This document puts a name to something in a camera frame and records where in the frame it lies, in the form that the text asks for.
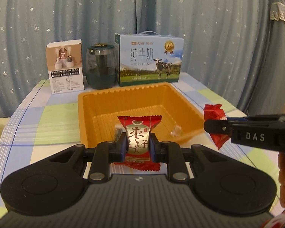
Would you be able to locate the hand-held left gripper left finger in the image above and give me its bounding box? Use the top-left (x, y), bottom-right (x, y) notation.
top-left (49, 133), bottom-right (130, 183)

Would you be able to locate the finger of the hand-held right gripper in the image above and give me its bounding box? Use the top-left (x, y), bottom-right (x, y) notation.
top-left (224, 114), bottom-right (285, 123)
top-left (203, 119), bottom-right (233, 135)

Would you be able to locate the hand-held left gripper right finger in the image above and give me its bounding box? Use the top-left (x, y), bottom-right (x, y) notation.
top-left (149, 133), bottom-right (231, 183)

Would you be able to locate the plain red snack packet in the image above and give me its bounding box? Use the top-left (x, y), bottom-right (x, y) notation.
top-left (203, 103), bottom-right (229, 150)

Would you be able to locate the red silver-label snack packet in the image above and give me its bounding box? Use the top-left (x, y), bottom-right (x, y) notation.
top-left (114, 115), bottom-right (162, 173)

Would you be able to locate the orange plastic tray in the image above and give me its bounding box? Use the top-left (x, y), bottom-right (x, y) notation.
top-left (78, 82), bottom-right (206, 149)

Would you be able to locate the clear wrapped candy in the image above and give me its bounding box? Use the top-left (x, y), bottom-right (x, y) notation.
top-left (170, 125), bottom-right (183, 138)

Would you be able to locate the checkered tablecloth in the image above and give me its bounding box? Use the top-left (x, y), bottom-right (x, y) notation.
top-left (0, 72), bottom-right (285, 221)

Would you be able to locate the dark green glass jar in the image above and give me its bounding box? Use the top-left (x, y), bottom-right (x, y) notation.
top-left (85, 43), bottom-right (117, 89)

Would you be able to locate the white product box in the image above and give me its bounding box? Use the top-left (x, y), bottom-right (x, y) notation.
top-left (46, 39), bottom-right (85, 94)

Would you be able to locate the blue star curtain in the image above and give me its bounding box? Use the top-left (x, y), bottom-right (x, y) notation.
top-left (0, 0), bottom-right (285, 120)

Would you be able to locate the milk carton box with handle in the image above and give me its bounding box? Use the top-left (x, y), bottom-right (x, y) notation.
top-left (114, 31), bottom-right (184, 87)

